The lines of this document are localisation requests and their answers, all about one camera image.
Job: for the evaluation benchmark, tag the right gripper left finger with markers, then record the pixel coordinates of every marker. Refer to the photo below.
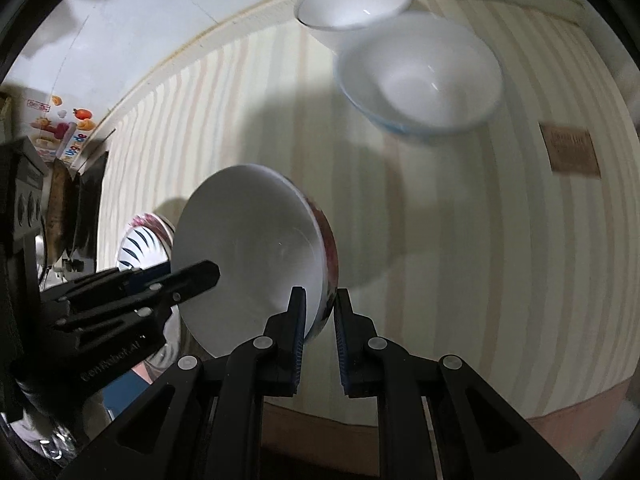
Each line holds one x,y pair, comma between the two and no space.
285,355

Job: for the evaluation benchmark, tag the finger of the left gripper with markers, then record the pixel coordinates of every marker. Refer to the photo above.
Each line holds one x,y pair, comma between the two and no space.
190,279

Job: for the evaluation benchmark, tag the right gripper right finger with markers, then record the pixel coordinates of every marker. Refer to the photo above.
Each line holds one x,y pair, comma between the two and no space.
360,376

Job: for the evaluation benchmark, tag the white plate black leaf rim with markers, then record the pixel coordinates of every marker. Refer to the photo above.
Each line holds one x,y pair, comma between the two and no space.
147,242

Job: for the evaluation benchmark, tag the white bowl red pattern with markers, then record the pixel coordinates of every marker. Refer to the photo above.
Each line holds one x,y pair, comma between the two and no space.
266,237

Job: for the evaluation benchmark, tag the white bowl blue pattern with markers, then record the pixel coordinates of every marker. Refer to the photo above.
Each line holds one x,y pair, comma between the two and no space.
420,75

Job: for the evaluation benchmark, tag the white bowl dark rim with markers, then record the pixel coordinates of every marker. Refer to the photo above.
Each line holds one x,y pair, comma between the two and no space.
332,22

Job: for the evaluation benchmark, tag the steel wok with lid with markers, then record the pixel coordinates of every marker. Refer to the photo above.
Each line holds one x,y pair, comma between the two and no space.
72,213

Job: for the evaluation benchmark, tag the striped table mat with cat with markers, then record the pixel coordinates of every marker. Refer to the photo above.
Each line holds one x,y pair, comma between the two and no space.
471,245

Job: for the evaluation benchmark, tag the brown label on mat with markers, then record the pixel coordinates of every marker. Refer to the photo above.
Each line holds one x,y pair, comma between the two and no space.
570,150

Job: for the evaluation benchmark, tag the colourful wall stickers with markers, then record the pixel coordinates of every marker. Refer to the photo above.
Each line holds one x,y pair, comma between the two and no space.
57,127

